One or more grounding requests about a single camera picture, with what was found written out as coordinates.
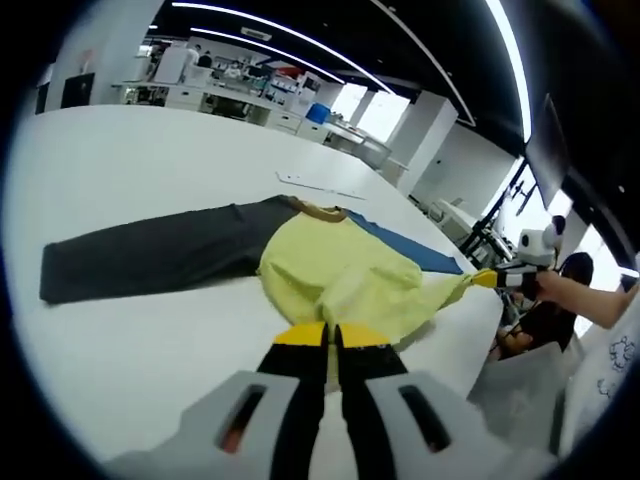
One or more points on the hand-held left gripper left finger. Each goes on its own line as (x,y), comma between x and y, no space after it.
(297,390)

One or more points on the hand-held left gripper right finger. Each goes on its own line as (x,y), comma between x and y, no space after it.
(367,390)

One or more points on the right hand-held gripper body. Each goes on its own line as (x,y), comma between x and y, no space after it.
(537,247)

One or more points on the yellow grey blue garment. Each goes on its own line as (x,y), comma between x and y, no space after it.
(310,260)

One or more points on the person's right hand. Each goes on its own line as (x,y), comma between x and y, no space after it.
(547,291)

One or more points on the black tripod stand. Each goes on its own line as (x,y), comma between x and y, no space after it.
(487,225)

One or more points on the white machine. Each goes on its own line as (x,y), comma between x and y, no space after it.
(452,220)

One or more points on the person's white clothing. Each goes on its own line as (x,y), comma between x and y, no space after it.
(600,390)

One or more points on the white pillar beside window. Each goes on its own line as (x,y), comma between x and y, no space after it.
(425,140)

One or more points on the curved ceiling light strip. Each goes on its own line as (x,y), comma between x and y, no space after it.
(515,65)

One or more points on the blue container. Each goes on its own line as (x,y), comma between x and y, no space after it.
(316,113)

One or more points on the cluttered white workbench row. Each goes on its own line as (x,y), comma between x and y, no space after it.
(250,100)

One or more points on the long ceiling light strip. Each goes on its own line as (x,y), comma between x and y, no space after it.
(270,52)
(300,37)

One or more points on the wide white pillar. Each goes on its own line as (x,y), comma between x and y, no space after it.
(110,55)

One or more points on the black wall panel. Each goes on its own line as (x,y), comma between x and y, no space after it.
(78,91)

